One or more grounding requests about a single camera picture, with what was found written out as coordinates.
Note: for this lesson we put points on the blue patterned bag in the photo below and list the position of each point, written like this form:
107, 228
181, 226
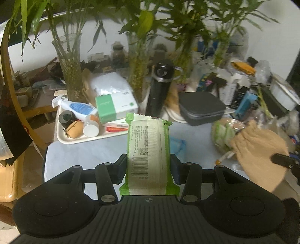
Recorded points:
204, 82

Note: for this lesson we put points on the black thermos bottle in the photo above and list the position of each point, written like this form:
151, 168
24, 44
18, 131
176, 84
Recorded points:
159, 92

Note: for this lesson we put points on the black tape roll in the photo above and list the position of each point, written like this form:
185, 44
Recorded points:
66, 118

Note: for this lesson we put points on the white carton box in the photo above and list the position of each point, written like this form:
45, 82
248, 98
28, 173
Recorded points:
228, 90

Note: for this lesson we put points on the white orange-tipped stick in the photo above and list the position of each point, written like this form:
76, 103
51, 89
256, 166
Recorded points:
225, 158

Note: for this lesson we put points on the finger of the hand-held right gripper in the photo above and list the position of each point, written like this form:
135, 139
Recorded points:
282, 159

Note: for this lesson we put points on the grey zip case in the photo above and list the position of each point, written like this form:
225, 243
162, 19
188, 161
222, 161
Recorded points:
201, 108

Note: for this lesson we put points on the wooden chair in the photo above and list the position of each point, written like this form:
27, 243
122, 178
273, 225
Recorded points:
9, 183

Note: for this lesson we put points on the white round container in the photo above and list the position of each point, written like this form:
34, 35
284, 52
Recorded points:
284, 92

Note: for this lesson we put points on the black carton box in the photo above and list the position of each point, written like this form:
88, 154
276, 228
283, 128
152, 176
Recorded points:
241, 95

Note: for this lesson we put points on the white plastic bag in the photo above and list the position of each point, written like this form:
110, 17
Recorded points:
110, 83

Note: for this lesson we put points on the white-capped bottle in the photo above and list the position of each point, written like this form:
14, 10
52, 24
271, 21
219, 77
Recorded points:
91, 124

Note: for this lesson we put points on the blue box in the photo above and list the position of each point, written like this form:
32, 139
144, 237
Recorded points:
246, 103

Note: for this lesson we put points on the white tray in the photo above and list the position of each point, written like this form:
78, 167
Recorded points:
174, 115
70, 139

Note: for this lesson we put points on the red white flat box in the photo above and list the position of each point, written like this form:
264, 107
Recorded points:
114, 127

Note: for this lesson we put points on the glass vase with bamboo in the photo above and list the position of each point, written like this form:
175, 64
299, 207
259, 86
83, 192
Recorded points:
70, 77
187, 65
221, 52
138, 69

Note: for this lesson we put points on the black mini tripod camera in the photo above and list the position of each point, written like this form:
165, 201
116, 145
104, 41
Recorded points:
216, 81

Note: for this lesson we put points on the green white box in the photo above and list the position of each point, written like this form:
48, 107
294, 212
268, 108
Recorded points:
117, 106

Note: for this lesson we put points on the brown egg-shaped pouch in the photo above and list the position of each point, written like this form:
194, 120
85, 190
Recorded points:
75, 130

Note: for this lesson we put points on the green wet wipes pack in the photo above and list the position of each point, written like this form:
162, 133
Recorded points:
145, 150

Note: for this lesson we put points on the green white wipes packet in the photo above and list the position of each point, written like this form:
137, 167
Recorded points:
229, 137
219, 133

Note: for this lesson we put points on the white blue spray bottle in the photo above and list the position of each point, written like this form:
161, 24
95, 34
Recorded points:
77, 108

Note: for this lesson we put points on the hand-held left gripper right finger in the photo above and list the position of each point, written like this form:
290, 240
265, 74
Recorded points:
175, 171

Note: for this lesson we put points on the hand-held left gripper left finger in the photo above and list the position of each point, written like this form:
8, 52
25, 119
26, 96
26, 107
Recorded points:
120, 167

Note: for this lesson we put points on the dark glass jar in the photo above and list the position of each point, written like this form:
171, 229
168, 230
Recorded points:
117, 53

